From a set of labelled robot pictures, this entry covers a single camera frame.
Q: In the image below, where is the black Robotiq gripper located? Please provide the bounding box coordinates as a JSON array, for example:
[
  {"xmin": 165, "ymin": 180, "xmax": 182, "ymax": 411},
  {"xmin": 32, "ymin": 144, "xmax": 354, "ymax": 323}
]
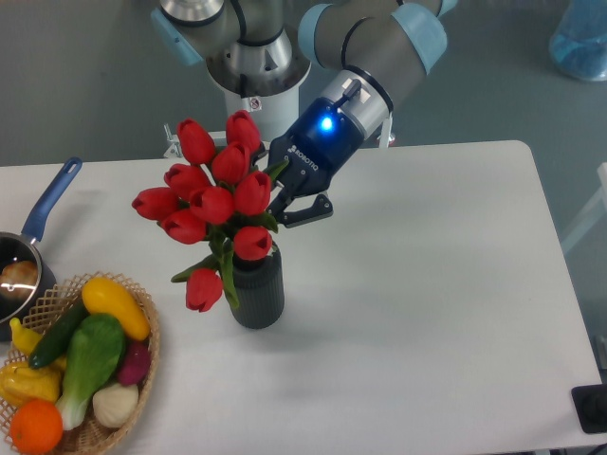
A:
[{"xmin": 250, "ymin": 98, "xmax": 363, "ymax": 228}]

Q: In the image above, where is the red tulip bouquet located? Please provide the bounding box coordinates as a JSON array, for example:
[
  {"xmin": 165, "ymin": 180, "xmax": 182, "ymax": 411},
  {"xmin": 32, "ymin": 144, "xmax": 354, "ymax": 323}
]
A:
[{"xmin": 132, "ymin": 110, "xmax": 285, "ymax": 312}]

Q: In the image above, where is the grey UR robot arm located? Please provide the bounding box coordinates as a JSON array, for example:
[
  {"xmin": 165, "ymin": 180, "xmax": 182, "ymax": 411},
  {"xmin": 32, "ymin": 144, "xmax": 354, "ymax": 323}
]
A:
[{"xmin": 151, "ymin": 1, "xmax": 452, "ymax": 228}]

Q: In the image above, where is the dark grey ribbed vase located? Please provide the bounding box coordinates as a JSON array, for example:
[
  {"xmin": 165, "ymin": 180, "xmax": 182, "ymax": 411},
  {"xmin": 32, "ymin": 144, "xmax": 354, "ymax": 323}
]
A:
[{"xmin": 231, "ymin": 244, "xmax": 285, "ymax": 330}]

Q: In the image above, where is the woven wicker basket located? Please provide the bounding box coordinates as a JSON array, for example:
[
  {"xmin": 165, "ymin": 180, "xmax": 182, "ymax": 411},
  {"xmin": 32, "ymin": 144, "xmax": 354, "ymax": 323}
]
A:
[{"xmin": 22, "ymin": 271, "xmax": 160, "ymax": 454}]

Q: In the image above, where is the yellow squash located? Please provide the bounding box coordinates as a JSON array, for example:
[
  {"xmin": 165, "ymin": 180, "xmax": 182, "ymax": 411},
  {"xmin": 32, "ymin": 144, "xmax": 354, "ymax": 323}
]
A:
[{"xmin": 82, "ymin": 276, "xmax": 151, "ymax": 341}]

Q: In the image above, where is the purple red onion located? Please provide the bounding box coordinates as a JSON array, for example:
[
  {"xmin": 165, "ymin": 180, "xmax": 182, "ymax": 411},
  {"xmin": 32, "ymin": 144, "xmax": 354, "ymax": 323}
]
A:
[{"xmin": 116, "ymin": 342, "xmax": 151, "ymax": 386}]

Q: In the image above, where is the green bok choy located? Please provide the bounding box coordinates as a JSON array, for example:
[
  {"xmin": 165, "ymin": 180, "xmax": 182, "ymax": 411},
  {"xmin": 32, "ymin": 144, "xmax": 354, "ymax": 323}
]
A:
[{"xmin": 56, "ymin": 314, "xmax": 125, "ymax": 431}]

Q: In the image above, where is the green cucumber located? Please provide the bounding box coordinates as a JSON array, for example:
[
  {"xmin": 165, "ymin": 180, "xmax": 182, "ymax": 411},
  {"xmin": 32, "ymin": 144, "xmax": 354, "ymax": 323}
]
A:
[{"xmin": 28, "ymin": 300, "xmax": 89, "ymax": 369}]

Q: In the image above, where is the brown bread roll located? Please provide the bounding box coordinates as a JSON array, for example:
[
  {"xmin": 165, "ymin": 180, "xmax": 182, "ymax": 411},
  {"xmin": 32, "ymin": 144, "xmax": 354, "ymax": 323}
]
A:
[{"xmin": 1, "ymin": 261, "xmax": 38, "ymax": 300}]

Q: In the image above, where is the white garlic bulb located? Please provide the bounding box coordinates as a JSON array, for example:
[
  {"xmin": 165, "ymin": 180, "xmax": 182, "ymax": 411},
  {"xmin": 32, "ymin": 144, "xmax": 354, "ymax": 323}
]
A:
[{"xmin": 92, "ymin": 382, "xmax": 138, "ymax": 428}]

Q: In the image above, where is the yellow banana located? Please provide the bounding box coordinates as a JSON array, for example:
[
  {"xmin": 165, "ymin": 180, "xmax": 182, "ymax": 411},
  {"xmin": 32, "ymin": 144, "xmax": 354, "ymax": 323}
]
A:
[{"xmin": 9, "ymin": 318, "xmax": 43, "ymax": 356}]

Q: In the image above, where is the blue plastic bag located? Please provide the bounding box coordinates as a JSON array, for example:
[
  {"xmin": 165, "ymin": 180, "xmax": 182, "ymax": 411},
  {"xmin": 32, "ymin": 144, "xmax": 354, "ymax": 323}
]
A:
[{"xmin": 549, "ymin": 0, "xmax": 606, "ymax": 82}]

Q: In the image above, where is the yellow bell pepper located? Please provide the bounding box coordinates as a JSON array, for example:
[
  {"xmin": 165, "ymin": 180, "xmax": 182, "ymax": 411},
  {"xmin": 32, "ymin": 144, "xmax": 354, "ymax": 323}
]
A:
[{"xmin": 1, "ymin": 361, "xmax": 62, "ymax": 408}]

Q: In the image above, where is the orange fruit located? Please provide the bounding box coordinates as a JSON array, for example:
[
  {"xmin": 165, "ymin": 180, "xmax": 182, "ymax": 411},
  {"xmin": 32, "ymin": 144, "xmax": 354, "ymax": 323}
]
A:
[{"xmin": 9, "ymin": 399, "xmax": 64, "ymax": 454}]

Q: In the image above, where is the black device at edge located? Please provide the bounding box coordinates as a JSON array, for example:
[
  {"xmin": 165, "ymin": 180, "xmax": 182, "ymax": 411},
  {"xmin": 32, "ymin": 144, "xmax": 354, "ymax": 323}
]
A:
[{"xmin": 571, "ymin": 384, "xmax": 607, "ymax": 434}]

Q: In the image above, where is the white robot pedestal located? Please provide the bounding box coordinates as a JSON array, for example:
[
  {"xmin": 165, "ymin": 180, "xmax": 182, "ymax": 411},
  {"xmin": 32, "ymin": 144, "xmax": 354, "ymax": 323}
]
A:
[{"xmin": 162, "ymin": 82, "xmax": 397, "ymax": 159}]

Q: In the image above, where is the blue handled saucepan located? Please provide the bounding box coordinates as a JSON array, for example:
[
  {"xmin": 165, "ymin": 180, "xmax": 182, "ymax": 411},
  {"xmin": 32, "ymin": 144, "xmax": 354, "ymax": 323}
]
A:
[{"xmin": 1, "ymin": 157, "xmax": 83, "ymax": 342}]

